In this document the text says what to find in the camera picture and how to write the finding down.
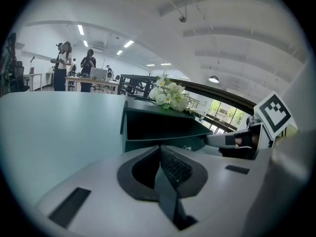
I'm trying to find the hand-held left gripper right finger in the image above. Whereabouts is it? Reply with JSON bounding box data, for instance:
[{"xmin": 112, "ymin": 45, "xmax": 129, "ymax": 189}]
[{"xmin": 159, "ymin": 144, "xmax": 273, "ymax": 237}]

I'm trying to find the dark green drawer box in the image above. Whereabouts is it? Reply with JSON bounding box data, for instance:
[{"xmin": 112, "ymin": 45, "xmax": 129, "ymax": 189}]
[{"xmin": 124, "ymin": 94, "xmax": 198, "ymax": 123}]

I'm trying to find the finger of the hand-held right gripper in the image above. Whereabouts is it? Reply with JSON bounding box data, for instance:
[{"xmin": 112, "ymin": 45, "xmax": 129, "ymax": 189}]
[{"xmin": 206, "ymin": 129, "xmax": 237, "ymax": 149}]

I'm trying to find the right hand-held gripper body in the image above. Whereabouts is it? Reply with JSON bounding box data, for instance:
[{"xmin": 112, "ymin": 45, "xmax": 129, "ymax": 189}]
[{"xmin": 236, "ymin": 91, "xmax": 298, "ymax": 160}]

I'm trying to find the black office chair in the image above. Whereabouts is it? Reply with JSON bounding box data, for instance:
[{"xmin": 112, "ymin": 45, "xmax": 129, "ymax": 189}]
[{"xmin": 9, "ymin": 60, "xmax": 31, "ymax": 92}]

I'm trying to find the large glass window wall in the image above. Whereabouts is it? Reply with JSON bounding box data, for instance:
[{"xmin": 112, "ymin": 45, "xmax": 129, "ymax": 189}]
[{"xmin": 195, "ymin": 99, "xmax": 246, "ymax": 134}]

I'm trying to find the group of ceiling light panels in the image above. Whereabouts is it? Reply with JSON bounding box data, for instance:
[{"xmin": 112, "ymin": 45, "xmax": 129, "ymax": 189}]
[{"xmin": 77, "ymin": 24, "xmax": 172, "ymax": 68}]

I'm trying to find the white boxy device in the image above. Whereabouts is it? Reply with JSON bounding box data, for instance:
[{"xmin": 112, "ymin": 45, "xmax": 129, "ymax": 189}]
[{"xmin": 89, "ymin": 67, "xmax": 108, "ymax": 80}]

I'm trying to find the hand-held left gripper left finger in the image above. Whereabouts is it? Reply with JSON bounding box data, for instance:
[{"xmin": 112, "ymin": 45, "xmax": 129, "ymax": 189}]
[{"xmin": 34, "ymin": 144, "xmax": 179, "ymax": 237}]

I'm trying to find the yellow-green cloth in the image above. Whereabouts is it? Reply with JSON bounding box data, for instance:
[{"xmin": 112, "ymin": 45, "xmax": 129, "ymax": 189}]
[{"xmin": 276, "ymin": 124, "xmax": 298, "ymax": 143}]

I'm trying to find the wooden table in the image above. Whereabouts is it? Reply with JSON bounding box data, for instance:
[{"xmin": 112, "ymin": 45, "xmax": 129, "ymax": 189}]
[{"xmin": 65, "ymin": 76, "xmax": 120, "ymax": 95}]

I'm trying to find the white flower bouquet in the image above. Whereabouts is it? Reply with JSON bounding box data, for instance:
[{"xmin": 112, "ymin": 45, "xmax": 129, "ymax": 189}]
[{"xmin": 149, "ymin": 72, "xmax": 205, "ymax": 117}]

